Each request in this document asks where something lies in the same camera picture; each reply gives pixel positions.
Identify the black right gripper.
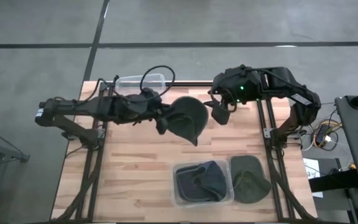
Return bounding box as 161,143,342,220
203,64,262,126

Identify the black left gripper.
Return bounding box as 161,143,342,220
131,88,177,136

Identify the olive green hat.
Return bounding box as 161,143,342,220
162,96,209,147
229,155,273,205

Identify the dark blue cap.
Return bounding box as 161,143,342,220
175,160,228,203

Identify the clear plastic container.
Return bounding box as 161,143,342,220
114,73,167,96
170,159,235,208

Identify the black power adapter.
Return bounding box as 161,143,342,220
317,124,332,146

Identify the white paper sheet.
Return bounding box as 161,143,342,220
302,157,324,199

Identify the black flat bar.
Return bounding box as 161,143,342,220
308,169,358,193

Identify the grey metal stand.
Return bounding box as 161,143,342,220
0,123,31,224

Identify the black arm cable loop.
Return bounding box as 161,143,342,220
139,65,177,96

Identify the yellow cable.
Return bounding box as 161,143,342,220
311,122,343,147

